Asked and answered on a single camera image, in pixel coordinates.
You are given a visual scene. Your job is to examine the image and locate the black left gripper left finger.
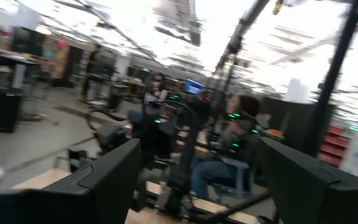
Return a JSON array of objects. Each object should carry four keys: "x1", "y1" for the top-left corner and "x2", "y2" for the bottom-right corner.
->
[{"x1": 0, "y1": 139, "x2": 142, "y2": 224}]

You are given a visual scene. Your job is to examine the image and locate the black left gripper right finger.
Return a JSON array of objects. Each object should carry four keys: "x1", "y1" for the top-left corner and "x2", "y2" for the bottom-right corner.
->
[{"x1": 259, "y1": 137, "x2": 358, "y2": 224}]

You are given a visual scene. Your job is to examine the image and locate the red storage bin rack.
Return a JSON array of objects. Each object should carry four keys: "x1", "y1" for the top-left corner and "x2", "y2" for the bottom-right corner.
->
[{"x1": 317, "y1": 124, "x2": 352, "y2": 169}]

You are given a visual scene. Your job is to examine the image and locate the person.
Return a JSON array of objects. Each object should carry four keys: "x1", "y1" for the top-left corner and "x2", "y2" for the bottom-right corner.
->
[
  {"x1": 191, "y1": 94, "x2": 262, "y2": 200},
  {"x1": 143, "y1": 73, "x2": 170, "y2": 125},
  {"x1": 82, "y1": 43, "x2": 104, "y2": 100}
]

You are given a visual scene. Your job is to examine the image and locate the grey blue chair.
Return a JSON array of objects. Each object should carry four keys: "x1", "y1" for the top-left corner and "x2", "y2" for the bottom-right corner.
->
[{"x1": 213, "y1": 157, "x2": 256, "y2": 200}]

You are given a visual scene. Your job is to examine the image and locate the black partition panel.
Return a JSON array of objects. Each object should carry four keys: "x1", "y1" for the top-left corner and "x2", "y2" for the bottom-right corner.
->
[{"x1": 261, "y1": 96, "x2": 335, "y2": 150}]

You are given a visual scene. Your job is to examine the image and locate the lit blue monitor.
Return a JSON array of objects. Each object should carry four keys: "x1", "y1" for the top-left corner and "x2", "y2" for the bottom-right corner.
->
[{"x1": 185, "y1": 77, "x2": 206, "y2": 96}]

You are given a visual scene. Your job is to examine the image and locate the black floor bin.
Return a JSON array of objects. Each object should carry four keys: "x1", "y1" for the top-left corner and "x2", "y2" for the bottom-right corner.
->
[{"x1": 0, "y1": 91, "x2": 22, "y2": 133}]

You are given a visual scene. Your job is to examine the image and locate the distant office desk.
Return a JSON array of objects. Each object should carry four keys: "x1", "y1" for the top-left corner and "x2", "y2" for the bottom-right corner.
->
[{"x1": 0, "y1": 49, "x2": 40, "y2": 91}]

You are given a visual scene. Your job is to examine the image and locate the black rig post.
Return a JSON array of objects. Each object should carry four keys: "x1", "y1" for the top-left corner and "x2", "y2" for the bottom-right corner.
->
[{"x1": 305, "y1": 0, "x2": 358, "y2": 158}]

